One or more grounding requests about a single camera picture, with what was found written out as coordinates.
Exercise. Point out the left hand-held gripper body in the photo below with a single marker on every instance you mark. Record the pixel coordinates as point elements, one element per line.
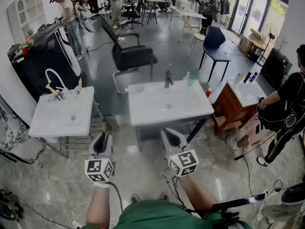
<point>98,169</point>

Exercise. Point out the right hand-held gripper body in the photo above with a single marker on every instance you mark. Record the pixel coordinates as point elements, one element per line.
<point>183,162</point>

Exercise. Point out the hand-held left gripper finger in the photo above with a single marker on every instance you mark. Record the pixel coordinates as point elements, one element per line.
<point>109,145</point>
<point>98,143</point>

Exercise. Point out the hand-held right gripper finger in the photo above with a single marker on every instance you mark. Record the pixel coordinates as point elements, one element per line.
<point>177,139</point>
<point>166,142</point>

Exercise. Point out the person's left forearm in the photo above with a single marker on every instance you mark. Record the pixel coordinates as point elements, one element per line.
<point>97,206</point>

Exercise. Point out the person's right forearm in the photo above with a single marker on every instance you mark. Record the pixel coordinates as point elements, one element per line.
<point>197,192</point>

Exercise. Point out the person's left hand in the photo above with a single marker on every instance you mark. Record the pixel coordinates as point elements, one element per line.
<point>102,185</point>

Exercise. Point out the white rectangular sink basin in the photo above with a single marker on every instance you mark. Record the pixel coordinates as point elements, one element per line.
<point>62,118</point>
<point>152,106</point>

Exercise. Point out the red can with white cap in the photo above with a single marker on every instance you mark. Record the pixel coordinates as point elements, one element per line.
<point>209,92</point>

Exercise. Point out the person's green clothing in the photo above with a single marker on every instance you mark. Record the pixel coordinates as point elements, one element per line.
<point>162,216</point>

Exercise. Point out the brown wooden sink cabinet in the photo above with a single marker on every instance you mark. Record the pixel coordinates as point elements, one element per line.
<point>228,111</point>

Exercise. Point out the green cup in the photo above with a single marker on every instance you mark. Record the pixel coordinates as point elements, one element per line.
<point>191,80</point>

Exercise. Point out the black faucet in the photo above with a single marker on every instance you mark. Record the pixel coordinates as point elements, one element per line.
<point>168,79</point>

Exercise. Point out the white pump dispenser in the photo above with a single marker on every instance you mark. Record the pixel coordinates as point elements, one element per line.
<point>186,76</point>

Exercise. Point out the white curved faucet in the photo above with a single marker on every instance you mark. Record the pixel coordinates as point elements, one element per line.
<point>56,74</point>

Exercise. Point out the marble pattern panel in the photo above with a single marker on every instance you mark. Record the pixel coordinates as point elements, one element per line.
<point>16,139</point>

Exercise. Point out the small white sink basin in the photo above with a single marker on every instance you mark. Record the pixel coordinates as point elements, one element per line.
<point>247,93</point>

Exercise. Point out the white cup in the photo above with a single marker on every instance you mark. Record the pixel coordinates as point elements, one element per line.
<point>239,79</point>

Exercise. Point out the black cantilever office chair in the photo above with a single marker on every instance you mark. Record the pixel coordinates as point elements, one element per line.
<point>129,56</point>

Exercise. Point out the black toiletry container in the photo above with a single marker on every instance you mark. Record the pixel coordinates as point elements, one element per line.
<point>247,77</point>

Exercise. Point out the black equipment pile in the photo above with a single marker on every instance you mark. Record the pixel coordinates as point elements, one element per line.
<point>9,211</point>

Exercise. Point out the blue toiletry container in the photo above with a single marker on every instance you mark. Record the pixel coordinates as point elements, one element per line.
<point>254,77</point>

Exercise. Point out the black and white kiosk machine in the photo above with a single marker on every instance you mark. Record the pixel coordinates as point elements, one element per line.
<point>43,61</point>

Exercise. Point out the dark blue side chair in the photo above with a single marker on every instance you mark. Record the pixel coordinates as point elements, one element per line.
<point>214,44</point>

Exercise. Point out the white power strip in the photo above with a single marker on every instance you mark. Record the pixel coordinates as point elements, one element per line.
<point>121,38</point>

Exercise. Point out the white and black rounded device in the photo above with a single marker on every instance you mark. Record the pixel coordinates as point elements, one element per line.
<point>294,194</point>

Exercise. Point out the cardboard boxes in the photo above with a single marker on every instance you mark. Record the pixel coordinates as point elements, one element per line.
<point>250,43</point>

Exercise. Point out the pink flowers in red pot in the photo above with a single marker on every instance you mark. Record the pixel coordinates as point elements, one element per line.
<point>27,45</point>

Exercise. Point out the black box cabinet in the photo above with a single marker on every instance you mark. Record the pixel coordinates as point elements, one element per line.
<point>275,67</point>

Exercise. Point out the white table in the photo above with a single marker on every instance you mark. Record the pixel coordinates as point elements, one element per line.
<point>190,14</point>

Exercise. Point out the dark dining chair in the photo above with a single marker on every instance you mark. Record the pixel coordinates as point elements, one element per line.
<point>150,9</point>

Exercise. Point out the black swivel office chair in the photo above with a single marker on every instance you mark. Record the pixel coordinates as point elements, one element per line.
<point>133,13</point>

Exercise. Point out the clothes rack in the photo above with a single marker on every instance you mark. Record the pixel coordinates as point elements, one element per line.
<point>224,7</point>

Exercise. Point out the black standing fan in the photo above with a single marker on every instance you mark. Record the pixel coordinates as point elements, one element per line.
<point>270,33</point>

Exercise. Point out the white shelf cabinet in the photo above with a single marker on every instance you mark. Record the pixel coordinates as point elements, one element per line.
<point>28,11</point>

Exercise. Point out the glass entrance doors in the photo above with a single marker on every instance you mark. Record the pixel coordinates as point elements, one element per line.
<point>257,8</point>

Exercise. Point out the black sink frame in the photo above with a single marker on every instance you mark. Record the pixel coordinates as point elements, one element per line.
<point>164,130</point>

